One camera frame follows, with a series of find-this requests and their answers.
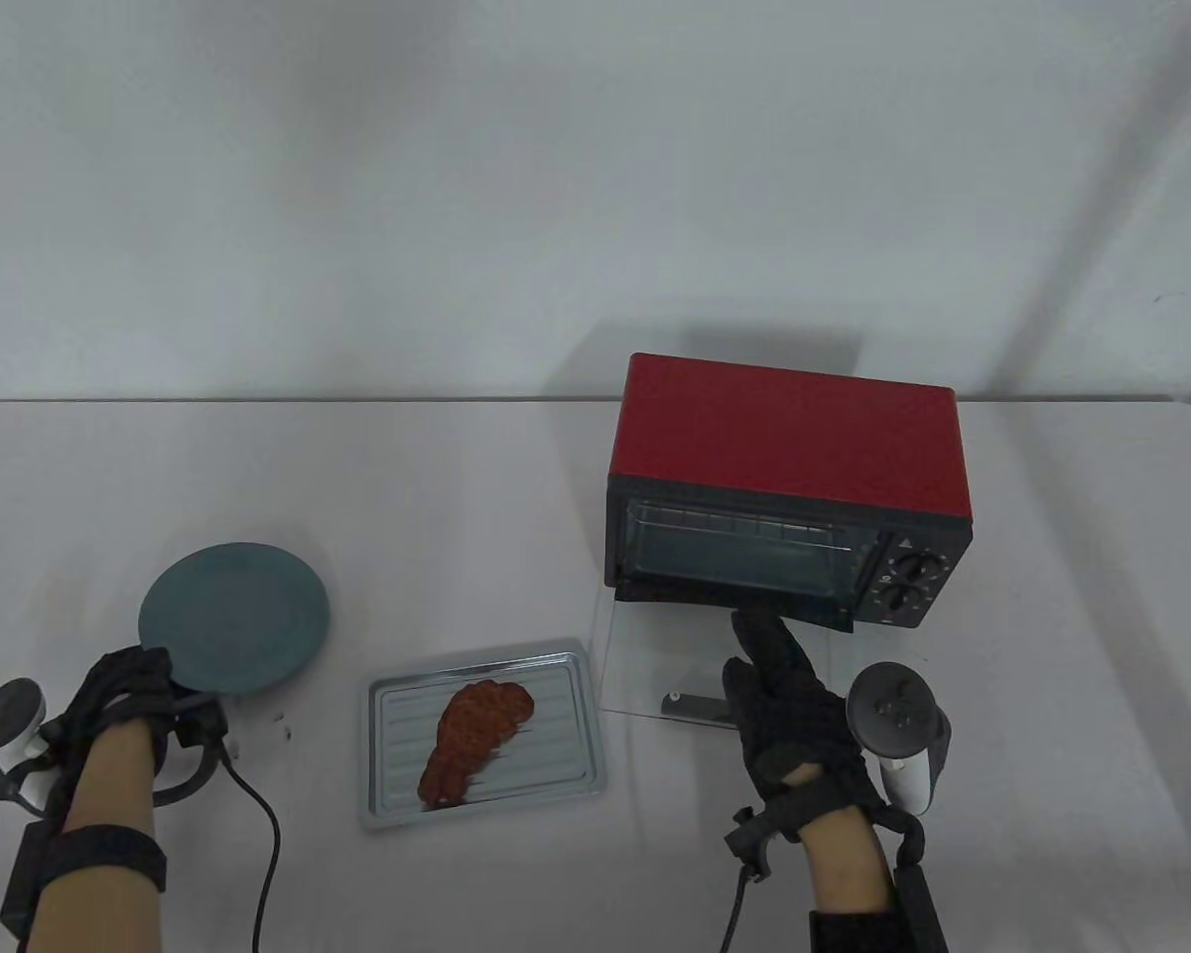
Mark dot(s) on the person's left fingers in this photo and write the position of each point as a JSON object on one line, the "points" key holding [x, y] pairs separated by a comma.
{"points": [[134, 667]]}

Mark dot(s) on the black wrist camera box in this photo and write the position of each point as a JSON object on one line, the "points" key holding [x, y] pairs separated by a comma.
{"points": [[921, 908], [22, 879]]}

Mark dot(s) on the red toaster oven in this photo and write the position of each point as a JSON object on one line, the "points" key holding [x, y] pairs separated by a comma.
{"points": [[784, 437]]}

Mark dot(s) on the metal baking tray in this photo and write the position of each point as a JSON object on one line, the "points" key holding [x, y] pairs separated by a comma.
{"points": [[556, 735]]}

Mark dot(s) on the person's right hand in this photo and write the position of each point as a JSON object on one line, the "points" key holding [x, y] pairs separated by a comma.
{"points": [[794, 725]]}

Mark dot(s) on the brown grilled meat piece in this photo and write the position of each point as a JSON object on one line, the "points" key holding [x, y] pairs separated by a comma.
{"points": [[476, 725]]}

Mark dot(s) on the teal round plate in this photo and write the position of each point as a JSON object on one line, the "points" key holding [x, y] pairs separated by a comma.
{"points": [[238, 615]]}

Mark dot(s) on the person's right thumb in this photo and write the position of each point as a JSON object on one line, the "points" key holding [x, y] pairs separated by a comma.
{"points": [[736, 687]]}

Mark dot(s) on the black and white wrist controller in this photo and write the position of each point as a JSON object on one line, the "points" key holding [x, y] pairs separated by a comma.
{"points": [[893, 715], [5, 725]]}

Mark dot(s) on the person's left forearm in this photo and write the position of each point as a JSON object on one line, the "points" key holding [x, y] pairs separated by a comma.
{"points": [[99, 794]]}

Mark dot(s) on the person's right forearm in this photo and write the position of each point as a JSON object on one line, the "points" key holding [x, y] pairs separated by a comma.
{"points": [[849, 864]]}

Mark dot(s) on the person's left hand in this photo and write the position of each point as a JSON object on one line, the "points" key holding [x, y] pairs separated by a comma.
{"points": [[124, 695]]}

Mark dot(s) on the glass oven door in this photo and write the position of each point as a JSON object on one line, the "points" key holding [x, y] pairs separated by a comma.
{"points": [[655, 655]]}

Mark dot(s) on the black oven knob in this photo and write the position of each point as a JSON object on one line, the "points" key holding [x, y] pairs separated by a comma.
{"points": [[905, 597], [919, 568]]}

